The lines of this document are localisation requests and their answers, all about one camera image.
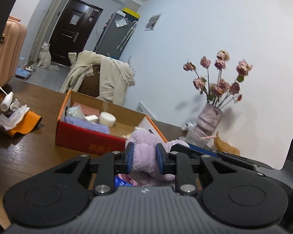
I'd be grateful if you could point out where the light purple plush toy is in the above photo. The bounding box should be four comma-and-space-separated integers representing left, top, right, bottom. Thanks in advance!
125, 128, 188, 187

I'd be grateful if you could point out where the purple satin scrunchie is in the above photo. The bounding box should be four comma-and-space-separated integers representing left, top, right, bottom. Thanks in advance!
117, 174, 140, 186

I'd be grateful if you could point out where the blue tissue packet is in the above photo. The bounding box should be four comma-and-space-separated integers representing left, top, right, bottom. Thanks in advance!
115, 175, 132, 188

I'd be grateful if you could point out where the white round foam sponge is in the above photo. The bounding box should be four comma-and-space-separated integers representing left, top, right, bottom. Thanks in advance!
99, 112, 116, 127

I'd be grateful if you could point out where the purple knitted towel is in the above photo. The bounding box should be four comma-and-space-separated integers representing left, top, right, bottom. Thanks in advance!
64, 116, 110, 134

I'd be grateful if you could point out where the pink layered sponge block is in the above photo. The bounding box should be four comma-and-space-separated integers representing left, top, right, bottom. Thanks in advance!
72, 101, 100, 117

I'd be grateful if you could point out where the yellow white plush toy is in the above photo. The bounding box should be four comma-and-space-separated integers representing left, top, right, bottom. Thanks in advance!
122, 126, 140, 139

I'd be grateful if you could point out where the iridescent plastic bag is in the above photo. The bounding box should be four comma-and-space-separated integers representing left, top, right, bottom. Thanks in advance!
65, 105, 86, 121

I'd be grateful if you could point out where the clear plastic cup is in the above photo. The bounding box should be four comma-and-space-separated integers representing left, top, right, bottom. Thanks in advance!
185, 126, 216, 148

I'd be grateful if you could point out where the pink glass vase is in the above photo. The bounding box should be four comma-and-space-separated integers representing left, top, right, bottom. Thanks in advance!
196, 103, 223, 136

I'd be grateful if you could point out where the red cardboard box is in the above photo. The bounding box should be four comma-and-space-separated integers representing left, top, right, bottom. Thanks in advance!
55, 90, 168, 155

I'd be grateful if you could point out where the dried pink rose bouquet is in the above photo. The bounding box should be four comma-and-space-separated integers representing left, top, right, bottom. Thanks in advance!
182, 50, 253, 109

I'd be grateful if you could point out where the beige coat on chair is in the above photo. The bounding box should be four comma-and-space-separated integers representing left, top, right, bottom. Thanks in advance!
60, 50, 135, 106

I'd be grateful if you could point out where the orange cloth with tissue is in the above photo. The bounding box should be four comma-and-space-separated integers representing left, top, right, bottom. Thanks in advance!
0, 105, 42, 138

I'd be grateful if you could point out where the grey refrigerator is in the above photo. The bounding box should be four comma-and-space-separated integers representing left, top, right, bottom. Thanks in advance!
94, 11, 138, 60

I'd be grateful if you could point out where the white dog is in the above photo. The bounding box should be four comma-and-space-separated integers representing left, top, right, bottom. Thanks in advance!
37, 42, 51, 69

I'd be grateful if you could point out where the blue pet food bowl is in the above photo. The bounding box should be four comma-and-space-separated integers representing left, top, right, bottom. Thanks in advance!
15, 57, 35, 80

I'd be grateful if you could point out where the white small bottle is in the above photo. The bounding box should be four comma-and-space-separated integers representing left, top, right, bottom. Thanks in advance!
0, 86, 21, 112

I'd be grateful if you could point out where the dark brown entrance door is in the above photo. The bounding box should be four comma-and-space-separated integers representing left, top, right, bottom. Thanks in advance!
49, 0, 103, 66

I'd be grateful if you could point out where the yellow box on refrigerator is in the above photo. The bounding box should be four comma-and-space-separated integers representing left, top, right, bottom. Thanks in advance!
122, 7, 140, 19

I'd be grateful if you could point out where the pink suitcase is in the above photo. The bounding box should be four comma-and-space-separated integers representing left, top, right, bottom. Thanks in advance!
0, 15, 27, 87

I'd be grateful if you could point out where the white panel against wall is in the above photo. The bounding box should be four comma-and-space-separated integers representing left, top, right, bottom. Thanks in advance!
135, 102, 157, 120

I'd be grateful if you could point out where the wall picture frame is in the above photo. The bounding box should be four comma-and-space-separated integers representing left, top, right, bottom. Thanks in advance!
144, 13, 162, 31

